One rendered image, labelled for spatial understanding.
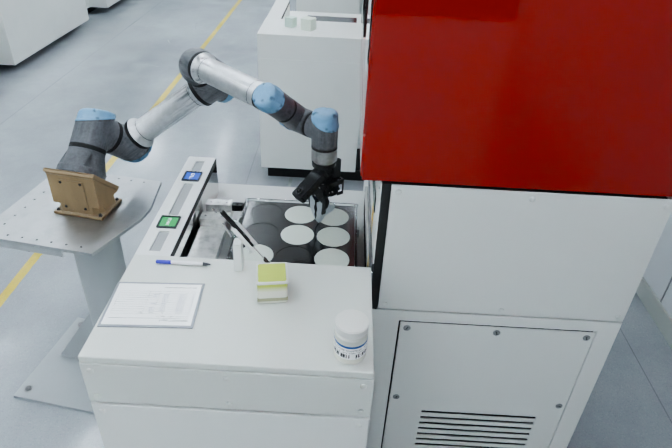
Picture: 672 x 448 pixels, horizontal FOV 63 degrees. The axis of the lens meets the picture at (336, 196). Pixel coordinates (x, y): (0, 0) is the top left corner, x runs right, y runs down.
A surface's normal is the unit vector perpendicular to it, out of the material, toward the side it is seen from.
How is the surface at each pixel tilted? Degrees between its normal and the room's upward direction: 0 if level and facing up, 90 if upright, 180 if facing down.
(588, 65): 90
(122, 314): 0
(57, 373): 0
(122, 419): 90
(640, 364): 0
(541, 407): 90
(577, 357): 90
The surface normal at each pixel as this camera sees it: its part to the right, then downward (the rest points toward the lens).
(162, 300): 0.04, -0.85
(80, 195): -0.19, 0.51
